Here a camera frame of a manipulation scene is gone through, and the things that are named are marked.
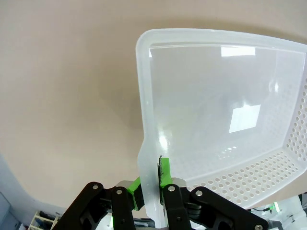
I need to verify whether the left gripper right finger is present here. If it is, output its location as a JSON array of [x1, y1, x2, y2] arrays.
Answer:
[[157, 154, 269, 230]]

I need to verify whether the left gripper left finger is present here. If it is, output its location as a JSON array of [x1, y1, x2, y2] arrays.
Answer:
[[51, 176, 145, 230]]

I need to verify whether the white perforated plastic basket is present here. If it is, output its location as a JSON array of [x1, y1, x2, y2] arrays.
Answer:
[[135, 28, 307, 230]]

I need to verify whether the light wooden rack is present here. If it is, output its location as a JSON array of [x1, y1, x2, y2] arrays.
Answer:
[[25, 209, 63, 230]]

